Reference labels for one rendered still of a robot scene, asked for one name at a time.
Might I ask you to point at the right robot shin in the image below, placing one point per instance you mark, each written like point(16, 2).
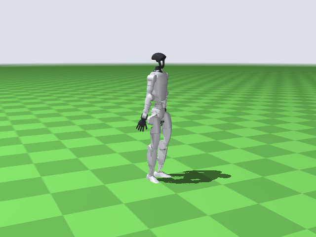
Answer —
point(152, 158)

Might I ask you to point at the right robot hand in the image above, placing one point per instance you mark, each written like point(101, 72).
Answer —
point(142, 123)

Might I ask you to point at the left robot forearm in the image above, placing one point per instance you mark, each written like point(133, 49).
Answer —
point(164, 103)

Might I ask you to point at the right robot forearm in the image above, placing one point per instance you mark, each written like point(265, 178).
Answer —
point(147, 106)

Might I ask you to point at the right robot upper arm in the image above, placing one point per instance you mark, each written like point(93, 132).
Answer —
point(151, 79)

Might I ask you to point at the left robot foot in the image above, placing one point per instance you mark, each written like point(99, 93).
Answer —
point(157, 174)

